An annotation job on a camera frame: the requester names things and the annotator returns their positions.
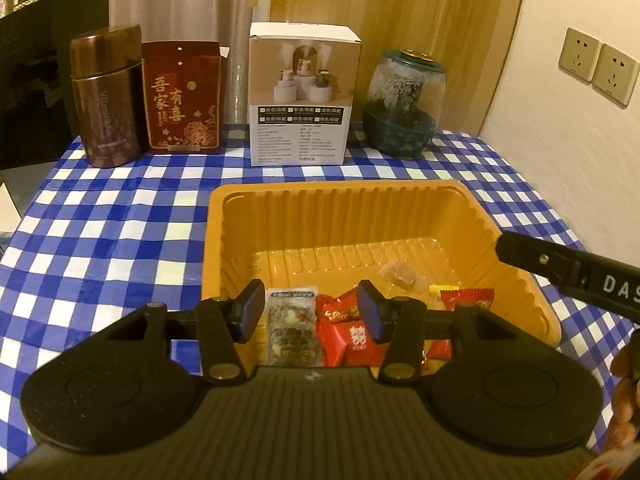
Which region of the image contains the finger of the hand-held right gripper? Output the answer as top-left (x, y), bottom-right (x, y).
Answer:
top-left (494, 231), bottom-right (587, 302)

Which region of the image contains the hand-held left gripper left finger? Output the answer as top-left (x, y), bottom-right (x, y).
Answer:
top-left (105, 279), bottom-right (267, 386)

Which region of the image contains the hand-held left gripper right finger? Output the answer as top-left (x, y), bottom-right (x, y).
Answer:
top-left (357, 279), bottom-right (507, 384)

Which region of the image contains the crinkled red candy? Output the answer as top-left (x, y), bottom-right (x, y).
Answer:
top-left (316, 294), bottom-right (363, 327)

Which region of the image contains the large red snack packet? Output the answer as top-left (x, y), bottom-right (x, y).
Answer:
top-left (317, 320), bottom-right (392, 367)

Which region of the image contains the clear snack packet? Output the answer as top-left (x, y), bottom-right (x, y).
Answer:
top-left (263, 287), bottom-right (321, 367)

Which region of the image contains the brown candy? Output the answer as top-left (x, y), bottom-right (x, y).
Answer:
top-left (378, 262), bottom-right (418, 291)

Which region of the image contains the small red candy packet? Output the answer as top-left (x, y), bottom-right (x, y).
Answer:
top-left (454, 287), bottom-right (496, 313)

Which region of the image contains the orange plastic tray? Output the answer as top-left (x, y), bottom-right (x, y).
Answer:
top-left (200, 178), bottom-right (562, 367)

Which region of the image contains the person's right hand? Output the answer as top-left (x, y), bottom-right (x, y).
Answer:
top-left (606, 344), bottom-right (640, 453)

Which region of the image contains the blue checkered tablecloth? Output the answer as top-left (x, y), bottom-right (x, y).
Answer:
top-left (0, 122), bottom-right (640, 456)

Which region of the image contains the dark green glass jar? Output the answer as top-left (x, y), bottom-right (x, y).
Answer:
top-left (362, 48), bottom-right (448, 156)

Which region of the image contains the white cardboard product box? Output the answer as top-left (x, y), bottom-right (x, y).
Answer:
top-left (248, 21), bottom-right (363, 166)

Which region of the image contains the red patterned tin box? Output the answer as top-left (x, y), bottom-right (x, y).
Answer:
top-left (141, 40), bottom-right (223, 156)

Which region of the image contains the brown metal canister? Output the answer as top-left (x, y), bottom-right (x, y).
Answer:
top-left (68, 24), bottom-right (150, 168)

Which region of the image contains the beige wall socket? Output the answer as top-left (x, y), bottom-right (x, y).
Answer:
top-left (558, 27), bottom-right (602, 82)
top-left (592, 43), bottom-right (640, 107)

